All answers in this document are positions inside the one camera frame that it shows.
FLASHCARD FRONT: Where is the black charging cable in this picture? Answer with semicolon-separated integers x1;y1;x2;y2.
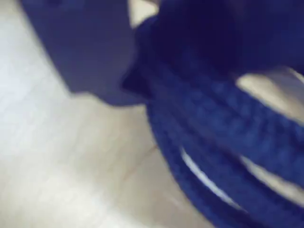
142;66;304;228

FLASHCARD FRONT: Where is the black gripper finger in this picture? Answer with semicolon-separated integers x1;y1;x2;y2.
123;0;304;97
21;0;146;105

